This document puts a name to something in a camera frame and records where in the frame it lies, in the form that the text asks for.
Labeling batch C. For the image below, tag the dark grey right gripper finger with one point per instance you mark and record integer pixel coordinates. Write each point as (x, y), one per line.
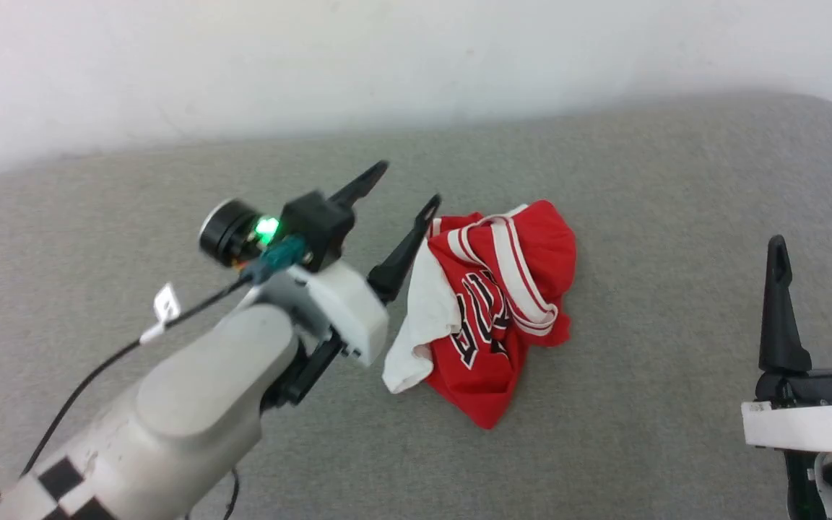
(781, 325)

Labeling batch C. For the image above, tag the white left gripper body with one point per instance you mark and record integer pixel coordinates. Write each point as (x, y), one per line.
(347, 310)

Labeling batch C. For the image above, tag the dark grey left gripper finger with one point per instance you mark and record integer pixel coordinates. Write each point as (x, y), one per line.
(403, 256)
(362, 182)

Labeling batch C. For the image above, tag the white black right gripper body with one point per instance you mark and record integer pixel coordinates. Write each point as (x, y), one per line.
(813, 426)

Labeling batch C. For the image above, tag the red white basketball jersey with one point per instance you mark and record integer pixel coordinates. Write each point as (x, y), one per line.
(488, 375)

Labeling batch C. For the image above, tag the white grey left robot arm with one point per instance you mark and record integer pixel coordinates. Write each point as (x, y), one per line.
(192, 404)

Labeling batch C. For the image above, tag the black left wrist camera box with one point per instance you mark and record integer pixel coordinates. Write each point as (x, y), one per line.
(318, 224)

